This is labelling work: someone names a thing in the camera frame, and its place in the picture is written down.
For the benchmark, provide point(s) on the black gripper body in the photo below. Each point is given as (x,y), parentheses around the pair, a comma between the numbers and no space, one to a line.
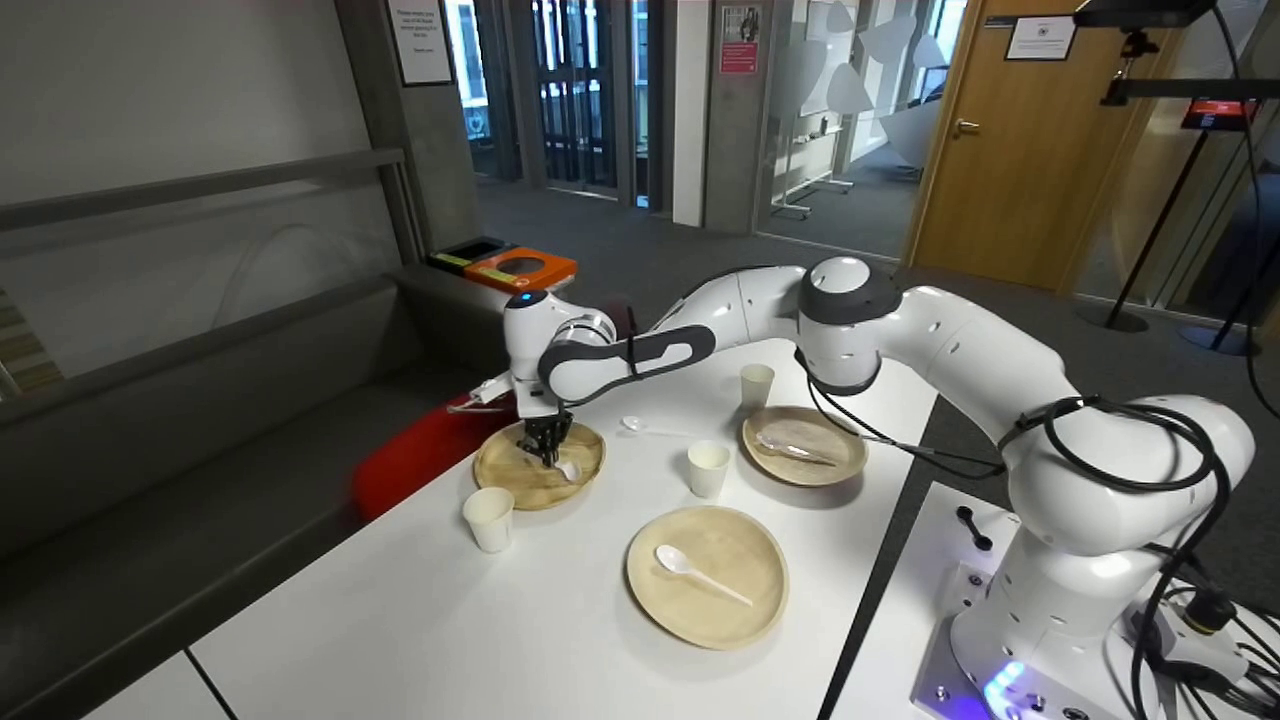
(544,434)

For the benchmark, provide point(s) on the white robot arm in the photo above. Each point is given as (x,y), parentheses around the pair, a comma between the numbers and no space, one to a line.
(1109,495)

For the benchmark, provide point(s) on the far wooden plate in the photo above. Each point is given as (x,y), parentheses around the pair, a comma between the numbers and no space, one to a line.
(506,466)

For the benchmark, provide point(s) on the wooden plate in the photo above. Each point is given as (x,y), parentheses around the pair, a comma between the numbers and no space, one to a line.
(727,547)
(801,425)
(506,466)

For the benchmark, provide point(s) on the white spoon on near plate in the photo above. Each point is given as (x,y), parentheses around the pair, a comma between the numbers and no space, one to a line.
(676,563)

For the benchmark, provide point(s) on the white spoon on plate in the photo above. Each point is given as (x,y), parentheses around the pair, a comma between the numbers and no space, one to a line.
(676,563)
(794,450)

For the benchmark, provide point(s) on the near wooden plate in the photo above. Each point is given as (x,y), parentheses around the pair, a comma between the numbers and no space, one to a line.
(727,547)

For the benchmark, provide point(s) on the white spoon on middle plate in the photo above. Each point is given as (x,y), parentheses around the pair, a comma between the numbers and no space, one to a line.
(794,450)

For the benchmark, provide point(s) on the middle wooden plate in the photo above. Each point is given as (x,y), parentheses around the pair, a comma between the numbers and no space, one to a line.
(801,425)

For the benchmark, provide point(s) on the far white paper cup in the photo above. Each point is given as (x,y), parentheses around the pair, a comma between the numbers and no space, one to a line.
(488,519)

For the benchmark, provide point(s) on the white paper cup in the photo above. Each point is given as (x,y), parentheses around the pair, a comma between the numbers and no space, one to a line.
(707,468)
(488,519)
(756,387)

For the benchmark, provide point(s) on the red chair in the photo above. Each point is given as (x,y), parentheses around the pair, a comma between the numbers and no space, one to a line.
(418,452)

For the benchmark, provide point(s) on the orange recycling bin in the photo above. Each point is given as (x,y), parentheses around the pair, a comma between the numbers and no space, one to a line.
(506,267)

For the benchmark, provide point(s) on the middle white paper cup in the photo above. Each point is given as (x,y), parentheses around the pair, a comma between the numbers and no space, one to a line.
(707,468)

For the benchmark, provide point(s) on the near white paper cup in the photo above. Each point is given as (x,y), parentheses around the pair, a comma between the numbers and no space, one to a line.
(756,387)

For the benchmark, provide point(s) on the wooden door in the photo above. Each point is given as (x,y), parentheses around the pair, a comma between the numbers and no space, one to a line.
(1027,144)

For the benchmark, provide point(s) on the black tripod stand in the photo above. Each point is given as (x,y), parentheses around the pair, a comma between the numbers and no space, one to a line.
(1209,107)

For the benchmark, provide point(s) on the wall poster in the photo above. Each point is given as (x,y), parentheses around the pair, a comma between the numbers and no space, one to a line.
(421,43)

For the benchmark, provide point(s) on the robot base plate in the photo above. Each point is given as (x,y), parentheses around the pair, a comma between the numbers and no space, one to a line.
(1041,638)

